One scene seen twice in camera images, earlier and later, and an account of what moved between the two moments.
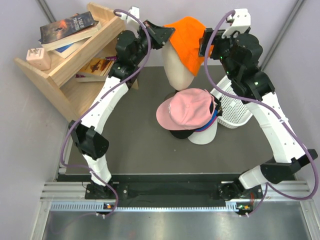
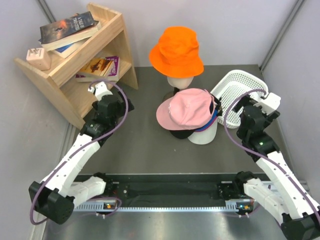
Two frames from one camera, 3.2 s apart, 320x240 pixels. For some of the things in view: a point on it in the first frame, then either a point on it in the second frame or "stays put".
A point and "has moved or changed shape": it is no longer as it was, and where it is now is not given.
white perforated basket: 235,111 stays put
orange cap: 185,39 has moved or changed shape
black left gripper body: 150,44 -> 122,108
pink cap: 203,129 stays put
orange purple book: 96,69 stays put
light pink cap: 186,109 stays put
